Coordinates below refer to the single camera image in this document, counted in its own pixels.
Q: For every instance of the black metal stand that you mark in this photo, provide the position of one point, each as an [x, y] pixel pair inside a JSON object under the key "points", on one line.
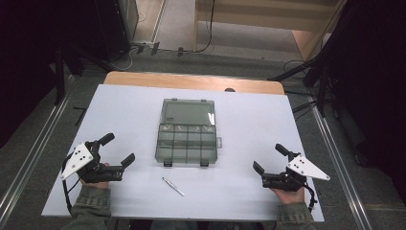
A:
{"points": [[59, 76], [322, 83]]}

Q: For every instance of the wooden table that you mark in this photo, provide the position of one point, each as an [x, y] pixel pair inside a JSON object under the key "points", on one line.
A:
{"points": [[191, 81]]}

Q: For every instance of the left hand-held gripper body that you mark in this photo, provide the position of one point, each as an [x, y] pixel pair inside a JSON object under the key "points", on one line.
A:
{"points": [[95, 172]]}

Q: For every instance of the person's right hand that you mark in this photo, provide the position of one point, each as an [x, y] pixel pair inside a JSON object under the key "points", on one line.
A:
{"points": [[290, 196]]}

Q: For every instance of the white table board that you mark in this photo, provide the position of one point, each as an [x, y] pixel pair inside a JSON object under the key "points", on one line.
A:
{"points": [[255, 127]]}

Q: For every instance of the clear grey compartment box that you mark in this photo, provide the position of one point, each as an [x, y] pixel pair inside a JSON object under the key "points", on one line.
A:
{"points": [[186, 143]]}

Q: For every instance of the person's left hand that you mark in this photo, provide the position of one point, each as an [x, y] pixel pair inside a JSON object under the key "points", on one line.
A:
{"points": [[97, 185]]}

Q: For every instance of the metal floor rail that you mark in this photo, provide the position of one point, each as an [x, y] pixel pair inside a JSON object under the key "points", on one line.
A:
{"points": [[35, 150], [338, 166]]}

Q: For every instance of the light wooden shelf unit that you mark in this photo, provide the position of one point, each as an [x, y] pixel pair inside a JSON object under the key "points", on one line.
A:
{"points": [[271, 19]]}

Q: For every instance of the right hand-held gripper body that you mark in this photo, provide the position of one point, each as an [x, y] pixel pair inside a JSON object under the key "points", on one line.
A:
{"points": [[287, 180]]}

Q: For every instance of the black cabinet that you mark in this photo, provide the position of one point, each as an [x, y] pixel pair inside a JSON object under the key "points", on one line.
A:
{"points": [[118, 28]]}

